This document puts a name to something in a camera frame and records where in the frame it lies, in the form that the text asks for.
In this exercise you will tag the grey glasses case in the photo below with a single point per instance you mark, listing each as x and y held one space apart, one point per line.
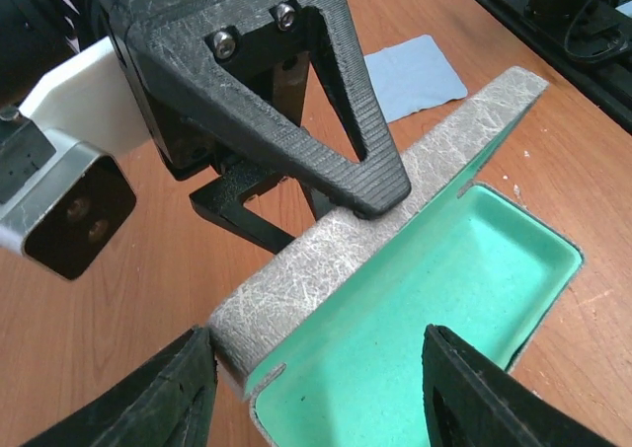
325 342

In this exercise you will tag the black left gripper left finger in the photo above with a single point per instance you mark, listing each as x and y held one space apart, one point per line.
167 401

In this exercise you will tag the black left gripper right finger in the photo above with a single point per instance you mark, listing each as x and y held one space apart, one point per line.
470 401

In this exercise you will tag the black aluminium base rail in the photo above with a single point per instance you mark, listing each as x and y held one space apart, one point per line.
587 41

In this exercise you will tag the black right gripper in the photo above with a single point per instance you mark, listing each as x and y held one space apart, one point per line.
281 83

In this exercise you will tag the light blue cleaning cloth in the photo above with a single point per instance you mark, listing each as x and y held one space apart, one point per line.
413 76

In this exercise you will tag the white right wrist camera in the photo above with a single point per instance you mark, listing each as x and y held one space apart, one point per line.
63 193

